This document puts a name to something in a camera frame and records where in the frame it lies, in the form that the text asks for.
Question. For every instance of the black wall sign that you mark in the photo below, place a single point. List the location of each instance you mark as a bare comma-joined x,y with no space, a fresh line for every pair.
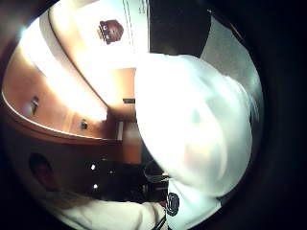
129,101

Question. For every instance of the black equipment with small lights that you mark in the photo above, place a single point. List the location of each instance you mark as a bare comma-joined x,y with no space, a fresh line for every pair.
121,180

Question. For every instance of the white cloth with black emblem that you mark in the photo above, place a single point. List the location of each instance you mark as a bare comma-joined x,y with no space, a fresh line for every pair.
188,211

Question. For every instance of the brown round ceiling fixture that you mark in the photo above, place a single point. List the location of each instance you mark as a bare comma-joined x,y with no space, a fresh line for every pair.
111,31

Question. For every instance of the small wall lamp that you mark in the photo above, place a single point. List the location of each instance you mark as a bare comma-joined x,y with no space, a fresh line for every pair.
83,124
33,105

